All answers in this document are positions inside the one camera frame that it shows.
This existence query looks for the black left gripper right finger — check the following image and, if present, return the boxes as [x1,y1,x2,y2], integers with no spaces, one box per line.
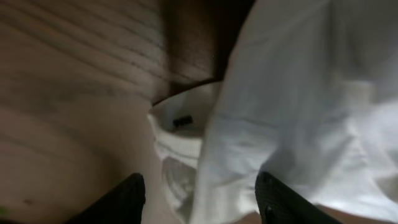
[255,172,340,224]

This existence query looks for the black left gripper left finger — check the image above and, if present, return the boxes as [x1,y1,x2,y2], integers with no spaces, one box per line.
[67,173,146,224]

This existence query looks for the white Puma t-shirt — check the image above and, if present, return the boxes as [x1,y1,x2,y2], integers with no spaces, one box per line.
[148,0,397,223]

